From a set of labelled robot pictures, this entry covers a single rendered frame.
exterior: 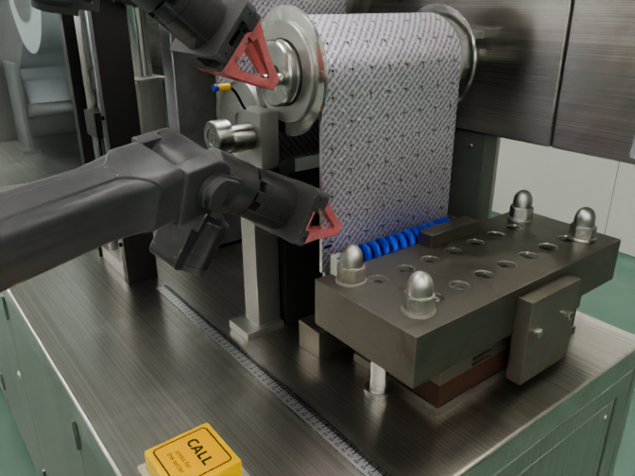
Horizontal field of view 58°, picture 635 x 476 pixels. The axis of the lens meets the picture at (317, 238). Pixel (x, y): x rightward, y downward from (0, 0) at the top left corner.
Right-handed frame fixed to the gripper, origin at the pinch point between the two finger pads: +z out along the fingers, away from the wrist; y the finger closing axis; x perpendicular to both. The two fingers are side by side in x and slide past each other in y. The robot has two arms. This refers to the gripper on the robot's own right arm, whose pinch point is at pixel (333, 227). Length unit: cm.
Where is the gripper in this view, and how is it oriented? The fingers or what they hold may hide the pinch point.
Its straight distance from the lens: 71.7
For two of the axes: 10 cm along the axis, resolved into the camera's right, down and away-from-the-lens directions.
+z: 6.8, 2.7, 6.8
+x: 4.0, -9.2, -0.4
